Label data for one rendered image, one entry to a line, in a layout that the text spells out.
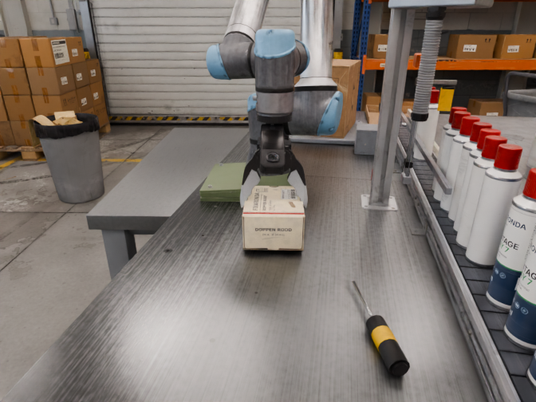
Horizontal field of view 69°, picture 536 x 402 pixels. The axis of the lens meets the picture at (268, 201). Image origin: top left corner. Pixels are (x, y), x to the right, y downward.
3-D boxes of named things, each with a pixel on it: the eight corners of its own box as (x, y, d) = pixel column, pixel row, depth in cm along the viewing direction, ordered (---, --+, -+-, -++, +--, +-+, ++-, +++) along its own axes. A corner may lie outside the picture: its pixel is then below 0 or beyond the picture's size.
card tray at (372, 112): (426, 128, 178) (427, 119, 176) (368, 125, 182) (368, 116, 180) (415, 114, 205) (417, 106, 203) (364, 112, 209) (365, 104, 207)
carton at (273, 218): (303, 250, 79) (305, 217, 76) (242, 250, 79) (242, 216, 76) (299, 214, 94) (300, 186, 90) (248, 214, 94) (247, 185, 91)
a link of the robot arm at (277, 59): (301, 29, 75) (289, 29, 67) (300, 88, 79) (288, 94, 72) (262, 29, 77) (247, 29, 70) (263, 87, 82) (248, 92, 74)
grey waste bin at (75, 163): (97, 206, 296) (81, 126, 271) (41, 206, 297) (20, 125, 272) (118, 185, 335) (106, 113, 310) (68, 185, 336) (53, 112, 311)
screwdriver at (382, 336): (410, 377, 52) (413, 360, 50) (388, 380, 51) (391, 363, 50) (360, 286, 70) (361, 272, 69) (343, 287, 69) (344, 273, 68)
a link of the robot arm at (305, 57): (263, 41, 89) (246, 41, 79) (312, 37, 85) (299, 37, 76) (266, 76, 92) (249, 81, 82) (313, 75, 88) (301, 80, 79)
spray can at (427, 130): (432, 162, 117) (445, 92, 109) (414, 161, 118) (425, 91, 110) (429, 156, 122) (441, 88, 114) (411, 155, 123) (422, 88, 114)
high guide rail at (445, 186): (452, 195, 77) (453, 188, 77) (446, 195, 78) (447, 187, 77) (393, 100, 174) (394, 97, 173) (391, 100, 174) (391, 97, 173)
